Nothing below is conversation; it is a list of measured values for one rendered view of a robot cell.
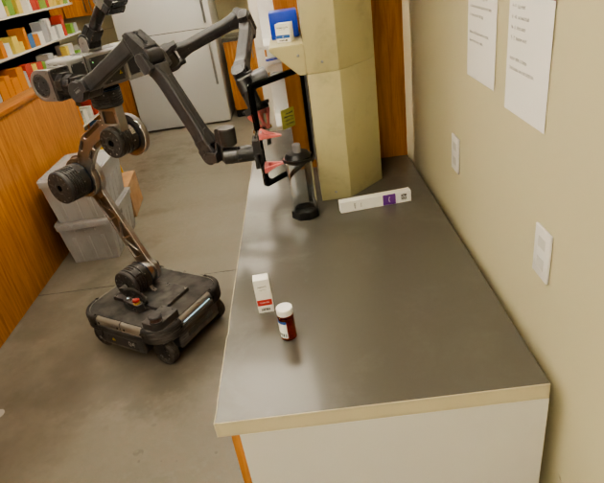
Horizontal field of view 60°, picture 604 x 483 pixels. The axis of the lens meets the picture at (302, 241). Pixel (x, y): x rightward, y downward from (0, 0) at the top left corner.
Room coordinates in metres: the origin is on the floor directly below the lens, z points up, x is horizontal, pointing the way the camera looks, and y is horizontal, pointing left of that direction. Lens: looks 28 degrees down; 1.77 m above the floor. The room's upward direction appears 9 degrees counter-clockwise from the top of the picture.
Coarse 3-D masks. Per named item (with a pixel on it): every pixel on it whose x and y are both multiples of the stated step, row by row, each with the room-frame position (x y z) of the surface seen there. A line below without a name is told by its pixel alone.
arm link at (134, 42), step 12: (132, 36) 1.89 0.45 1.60; (144, 36) 1.92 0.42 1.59; (120, 48) 1.92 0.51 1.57; (132, 48) 1.88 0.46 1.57; (144, 48) 1.87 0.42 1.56; (156, 48) 1.90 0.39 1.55; (108, 60) 1.96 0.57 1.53; (120, 60) 1.93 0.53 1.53; (156, 60) 1.87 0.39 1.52; (96, 72) 2.01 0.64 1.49; (108, 72) 1.97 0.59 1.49; (72, 84) 2.05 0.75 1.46; (84, 84) 2.02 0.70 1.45; (96, 84) 2.02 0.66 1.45; (72, 96) 2.06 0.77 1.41; (84, 96) 2.03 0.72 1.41
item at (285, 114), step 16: (256, 80) 1.95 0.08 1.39; (288, 80) 2.07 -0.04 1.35; (256, 96) 1.94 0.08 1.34; (272, 96) 2.00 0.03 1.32; (288, 96) 2.06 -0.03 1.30; (272, 112) 1.99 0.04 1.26; (288, 112) 2.05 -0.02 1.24; (304, 112) 2.12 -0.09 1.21; (272, 128) 1.98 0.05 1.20; (288, 128) 2.04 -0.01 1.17; (304, 128) 2.11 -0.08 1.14; (272, 144) 1.97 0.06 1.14; (288, 144) 2.03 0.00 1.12; (304, 144) 2.10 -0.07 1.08; (272, 160) 1.96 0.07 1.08; (272, 176) 1.95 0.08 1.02
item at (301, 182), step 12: (312, 156) 1.70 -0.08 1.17; (288, 168) 1.71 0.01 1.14; (300, 168) 1.68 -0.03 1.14; (312, 168) 1.71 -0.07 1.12; (288, 180) 1.73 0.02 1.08; (300, 180) 1.68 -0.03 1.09; (312, 180) 1.70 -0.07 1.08; (300, 192) 1.69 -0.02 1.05; (312, 192) 1.70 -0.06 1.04; (300, 204) 1.69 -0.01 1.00; (312, 204) 1.69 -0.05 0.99
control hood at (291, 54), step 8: (272, 40) 2.01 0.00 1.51; (296, 40) 1.92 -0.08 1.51; (272, 48) 1.83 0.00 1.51; (280, 48) 1.83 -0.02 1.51; (288, 48) 1.83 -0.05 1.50; (296, 48) 1.83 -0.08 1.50; (280, 56) 1.83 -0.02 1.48; (288, 56) 1.83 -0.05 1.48; (296, 56) 1.83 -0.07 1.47; (304, 56) 1.83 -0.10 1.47; (288, 64) 1.83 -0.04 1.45; (296, 64) 1.83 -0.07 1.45; (304, 64) 1.83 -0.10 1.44; (296, 72) 1.83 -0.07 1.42; (304, 72) 1.83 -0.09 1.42
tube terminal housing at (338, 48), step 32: (320, 0) 1.82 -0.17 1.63; (352, 0) 1.89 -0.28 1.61; (320, 32) 1.82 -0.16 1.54; (352, 32) 1.88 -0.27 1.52; (320, 64) 1.83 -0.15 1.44; (352, 64) 1.87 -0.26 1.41; (320, 96) 1.83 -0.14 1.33; (352, 96) 1.86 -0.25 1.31; (320, 128) 1.83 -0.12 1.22; (352, 128) 1.85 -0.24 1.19; (320, 160) 1.83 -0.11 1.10; (352, 160) 1.84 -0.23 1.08; (352, 192) 1.83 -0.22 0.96
